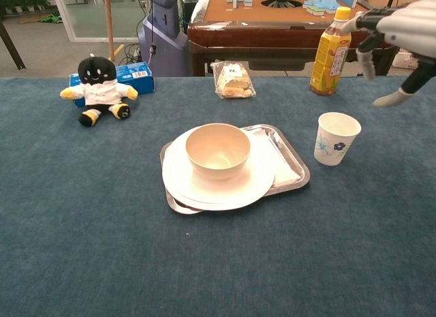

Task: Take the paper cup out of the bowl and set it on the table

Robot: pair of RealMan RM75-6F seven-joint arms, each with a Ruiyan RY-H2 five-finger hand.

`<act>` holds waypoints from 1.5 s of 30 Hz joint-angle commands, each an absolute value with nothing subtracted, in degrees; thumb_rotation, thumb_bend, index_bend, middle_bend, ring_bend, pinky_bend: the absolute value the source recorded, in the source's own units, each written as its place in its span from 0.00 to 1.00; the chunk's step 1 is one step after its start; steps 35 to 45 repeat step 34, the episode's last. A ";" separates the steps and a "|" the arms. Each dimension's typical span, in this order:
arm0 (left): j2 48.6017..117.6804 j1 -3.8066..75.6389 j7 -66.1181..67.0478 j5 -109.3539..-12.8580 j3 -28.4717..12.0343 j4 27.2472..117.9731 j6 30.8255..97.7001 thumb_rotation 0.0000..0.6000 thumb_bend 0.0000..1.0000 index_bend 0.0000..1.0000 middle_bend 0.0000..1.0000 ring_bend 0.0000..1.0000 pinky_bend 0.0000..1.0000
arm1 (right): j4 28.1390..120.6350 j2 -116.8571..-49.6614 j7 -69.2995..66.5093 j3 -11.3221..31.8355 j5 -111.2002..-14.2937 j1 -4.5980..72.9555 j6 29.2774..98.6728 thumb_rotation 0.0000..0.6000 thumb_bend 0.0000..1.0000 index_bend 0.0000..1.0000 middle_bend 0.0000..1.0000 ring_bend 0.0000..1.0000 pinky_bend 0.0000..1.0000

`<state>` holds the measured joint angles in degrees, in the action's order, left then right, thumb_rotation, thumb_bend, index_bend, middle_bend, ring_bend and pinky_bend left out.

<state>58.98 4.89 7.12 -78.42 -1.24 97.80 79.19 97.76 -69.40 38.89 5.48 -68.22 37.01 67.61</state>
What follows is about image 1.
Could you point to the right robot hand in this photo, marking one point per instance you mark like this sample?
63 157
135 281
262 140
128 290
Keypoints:
412 27

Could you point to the white floral paper cup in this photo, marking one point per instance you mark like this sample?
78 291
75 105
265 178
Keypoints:
335 139

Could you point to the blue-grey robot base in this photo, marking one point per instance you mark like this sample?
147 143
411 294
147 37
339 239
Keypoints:
163 41

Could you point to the white plastic basket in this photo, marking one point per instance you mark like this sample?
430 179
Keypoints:
405 61

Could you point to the yellow tea bottle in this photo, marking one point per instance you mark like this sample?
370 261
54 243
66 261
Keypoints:
328 58

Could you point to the brown mahjong table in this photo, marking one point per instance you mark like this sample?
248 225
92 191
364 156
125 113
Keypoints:
272 35

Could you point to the silver metal tray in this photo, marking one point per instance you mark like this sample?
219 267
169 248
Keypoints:
299 167

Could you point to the bagged bread snack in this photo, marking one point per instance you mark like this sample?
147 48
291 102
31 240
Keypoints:
233 82

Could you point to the white paper napkin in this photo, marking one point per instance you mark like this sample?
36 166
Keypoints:
281 167

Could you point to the beige bowl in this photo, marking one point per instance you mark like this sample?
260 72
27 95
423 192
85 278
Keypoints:
218 153

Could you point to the white round plate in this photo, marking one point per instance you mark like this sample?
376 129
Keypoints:
218 194

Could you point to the blue cookie box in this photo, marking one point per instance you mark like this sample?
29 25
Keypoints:
136 76

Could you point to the wooden pole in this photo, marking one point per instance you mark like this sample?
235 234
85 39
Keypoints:
109 24

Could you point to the black plush doll white shirt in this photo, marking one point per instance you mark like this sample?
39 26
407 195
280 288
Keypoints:
98 92

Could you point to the blue tablecloth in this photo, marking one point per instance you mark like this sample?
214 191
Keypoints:
102 211

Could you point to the dark table leg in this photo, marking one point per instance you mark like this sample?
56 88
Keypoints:
12 47

